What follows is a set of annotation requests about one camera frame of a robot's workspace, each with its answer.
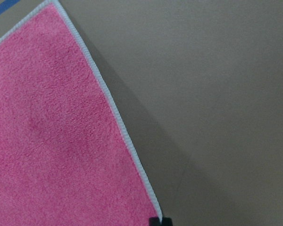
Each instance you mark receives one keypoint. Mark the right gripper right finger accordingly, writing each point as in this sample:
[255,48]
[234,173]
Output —
[166,222]

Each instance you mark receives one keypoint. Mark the pink towel with grey edge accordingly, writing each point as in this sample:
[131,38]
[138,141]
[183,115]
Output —
[66,158]

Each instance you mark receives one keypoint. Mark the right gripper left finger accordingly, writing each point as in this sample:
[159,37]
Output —
[154,221]

